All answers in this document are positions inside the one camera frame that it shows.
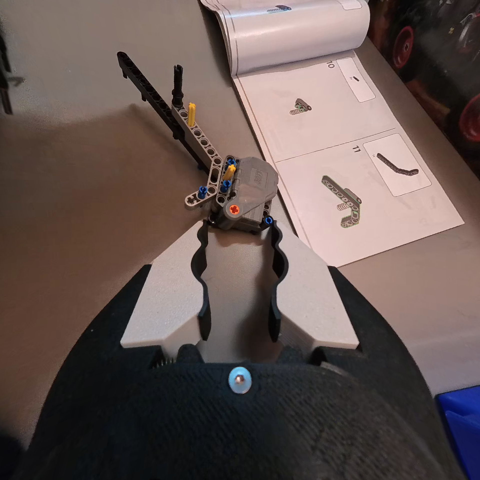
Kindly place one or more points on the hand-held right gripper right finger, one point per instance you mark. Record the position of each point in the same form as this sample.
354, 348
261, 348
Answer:
315, 307

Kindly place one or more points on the blue plastic bin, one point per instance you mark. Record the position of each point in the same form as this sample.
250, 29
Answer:
461, 420

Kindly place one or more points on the black toy box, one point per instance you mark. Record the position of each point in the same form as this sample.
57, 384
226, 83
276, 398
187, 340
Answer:
442, 56

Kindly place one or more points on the grey toy brick motor assembly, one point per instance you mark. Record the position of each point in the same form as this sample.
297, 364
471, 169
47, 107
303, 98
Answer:
251, 183

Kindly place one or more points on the white instruction booklet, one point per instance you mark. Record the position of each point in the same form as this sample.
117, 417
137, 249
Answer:
318, 123

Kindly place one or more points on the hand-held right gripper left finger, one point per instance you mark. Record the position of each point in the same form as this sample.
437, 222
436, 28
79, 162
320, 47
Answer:
168, 307

